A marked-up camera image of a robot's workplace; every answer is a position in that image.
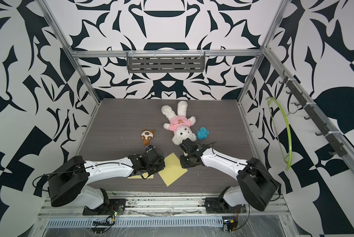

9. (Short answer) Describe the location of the yellow square paper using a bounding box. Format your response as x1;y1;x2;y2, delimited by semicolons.
158;153;188;187

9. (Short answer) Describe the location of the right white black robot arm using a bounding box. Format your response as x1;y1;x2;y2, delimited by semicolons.
179;139;280;211

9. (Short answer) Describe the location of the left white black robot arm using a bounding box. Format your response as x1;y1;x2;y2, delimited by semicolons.
47;145;165;210

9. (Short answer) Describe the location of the teal yarn bundle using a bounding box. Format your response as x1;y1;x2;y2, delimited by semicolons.
196;127;210;140

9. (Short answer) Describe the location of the small brown white plush toy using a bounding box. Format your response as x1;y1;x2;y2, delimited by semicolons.
141;130;155;146

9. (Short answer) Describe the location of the white plush bunny pink shirt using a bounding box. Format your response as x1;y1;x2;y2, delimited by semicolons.
161;101;197;146

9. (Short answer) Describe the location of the green clothes hanger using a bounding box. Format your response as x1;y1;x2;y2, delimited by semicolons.
265;97;293;171

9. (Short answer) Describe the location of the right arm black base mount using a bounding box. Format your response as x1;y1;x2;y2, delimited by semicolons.
204;186;248;213

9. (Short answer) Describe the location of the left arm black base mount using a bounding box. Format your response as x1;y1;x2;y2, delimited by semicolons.
83;188;126;216

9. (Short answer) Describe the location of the white slotted cable duct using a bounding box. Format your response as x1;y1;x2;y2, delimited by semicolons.
46;216;223;229

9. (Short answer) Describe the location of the grey wall hook rail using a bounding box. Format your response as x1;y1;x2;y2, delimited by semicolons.
279;70;348;158

